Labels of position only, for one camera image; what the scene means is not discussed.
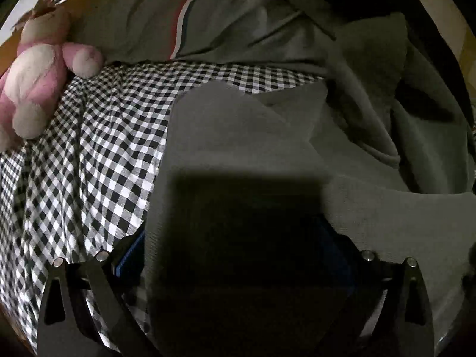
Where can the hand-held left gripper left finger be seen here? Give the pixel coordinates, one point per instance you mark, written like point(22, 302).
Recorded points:
point(128, 258)

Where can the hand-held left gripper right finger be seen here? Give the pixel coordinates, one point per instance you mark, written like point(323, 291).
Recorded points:
point(385, 271)

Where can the large grey sweatshirt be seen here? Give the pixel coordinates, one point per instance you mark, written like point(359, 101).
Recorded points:
point(241, 148)

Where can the black white checkered bedsheet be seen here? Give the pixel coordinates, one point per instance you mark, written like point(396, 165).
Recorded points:
point(93, 148)

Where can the pink plush toy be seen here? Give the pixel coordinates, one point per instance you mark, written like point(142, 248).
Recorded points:
point(35, 70)

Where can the grey jacket with striped band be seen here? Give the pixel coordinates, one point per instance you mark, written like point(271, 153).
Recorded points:
point(208, 18)

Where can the torn paper scraps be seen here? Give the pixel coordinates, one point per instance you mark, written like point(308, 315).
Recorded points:
point(44, 3)

